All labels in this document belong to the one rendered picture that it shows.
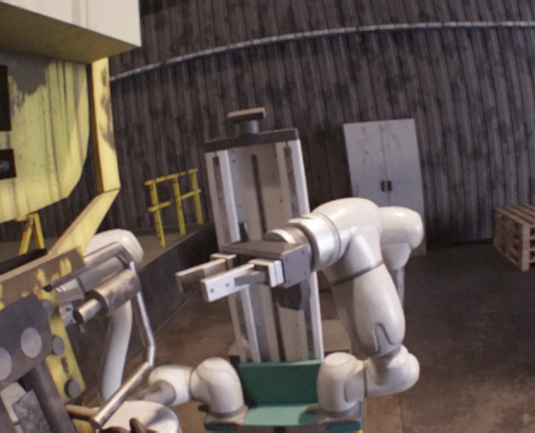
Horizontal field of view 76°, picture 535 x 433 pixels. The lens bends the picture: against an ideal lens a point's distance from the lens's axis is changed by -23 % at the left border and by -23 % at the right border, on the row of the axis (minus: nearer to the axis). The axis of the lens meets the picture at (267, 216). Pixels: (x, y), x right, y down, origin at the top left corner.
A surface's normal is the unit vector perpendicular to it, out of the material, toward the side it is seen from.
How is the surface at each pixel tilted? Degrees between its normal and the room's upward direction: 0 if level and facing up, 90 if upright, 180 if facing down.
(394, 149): 90
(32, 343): 90
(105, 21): 90
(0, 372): 90
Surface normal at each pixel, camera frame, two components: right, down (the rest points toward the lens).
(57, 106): 0.97, -0.10
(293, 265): 0.68, 0.03
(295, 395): -0.18, 0.18
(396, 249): -0.03, 0.44
